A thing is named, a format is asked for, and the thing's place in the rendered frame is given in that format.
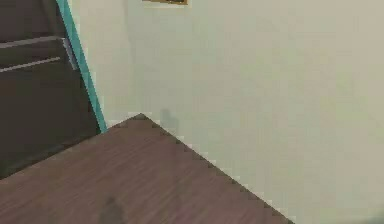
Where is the dark brown cupboard teal edge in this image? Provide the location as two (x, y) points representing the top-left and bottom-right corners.
(0, 0), (109, 180)

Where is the gold framed wall picture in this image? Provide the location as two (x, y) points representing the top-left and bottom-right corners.
(142, 0), (189, 6)

